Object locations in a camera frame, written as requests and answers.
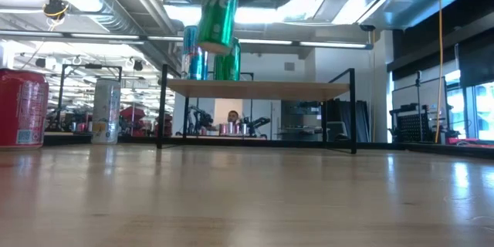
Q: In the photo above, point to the green soda can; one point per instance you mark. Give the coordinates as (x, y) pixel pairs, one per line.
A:
(218, 23)
(227, 67)

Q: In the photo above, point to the blue soda can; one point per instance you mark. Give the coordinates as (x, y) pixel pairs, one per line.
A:
(195, 65)

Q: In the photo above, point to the tall white slim can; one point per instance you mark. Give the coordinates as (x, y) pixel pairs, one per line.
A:
(106, 112)

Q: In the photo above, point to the red soda can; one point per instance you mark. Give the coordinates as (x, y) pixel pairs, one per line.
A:
(23, 112)

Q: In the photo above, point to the black background robot arm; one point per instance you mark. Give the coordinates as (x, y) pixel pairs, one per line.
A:
(198, 117)
(256, 123)

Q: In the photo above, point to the wooden shelf with black legs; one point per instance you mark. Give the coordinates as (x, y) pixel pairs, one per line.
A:
(254, 89)

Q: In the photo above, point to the long ceiling light strip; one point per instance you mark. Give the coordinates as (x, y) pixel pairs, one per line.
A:
(305, 43)
(104, 36)

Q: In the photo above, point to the person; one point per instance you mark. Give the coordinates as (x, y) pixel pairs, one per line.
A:
(232, 116)

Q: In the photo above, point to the silver background can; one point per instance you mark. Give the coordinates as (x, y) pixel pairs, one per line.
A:
(243, 129)
(223, 129)
(231, 128)

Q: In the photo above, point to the black curtain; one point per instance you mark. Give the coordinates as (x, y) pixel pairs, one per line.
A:
(349, 121)

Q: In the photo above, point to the office chair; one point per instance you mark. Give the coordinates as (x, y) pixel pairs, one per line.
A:
(337, 129)

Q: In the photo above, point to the red machine cover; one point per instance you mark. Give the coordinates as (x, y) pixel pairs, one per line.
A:
(131, 116)

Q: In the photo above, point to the black light stand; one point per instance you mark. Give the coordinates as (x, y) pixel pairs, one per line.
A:
(418, 104)

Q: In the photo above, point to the black pegboard cart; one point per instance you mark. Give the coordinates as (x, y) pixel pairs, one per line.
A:
(413, 127)

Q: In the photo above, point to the red flat object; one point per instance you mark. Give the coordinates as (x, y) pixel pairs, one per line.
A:
(469, 142)

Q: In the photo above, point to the grey wall vent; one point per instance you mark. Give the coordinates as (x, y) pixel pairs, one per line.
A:
(289, 66)

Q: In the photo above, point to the black security camera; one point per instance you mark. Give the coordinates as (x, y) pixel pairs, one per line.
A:
(366, 28)

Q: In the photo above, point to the silver round ceiling duct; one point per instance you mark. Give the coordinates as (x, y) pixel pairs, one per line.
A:
(100, 4)

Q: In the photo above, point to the black aluminium table frame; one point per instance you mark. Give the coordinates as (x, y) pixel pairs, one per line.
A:
(251, 143)

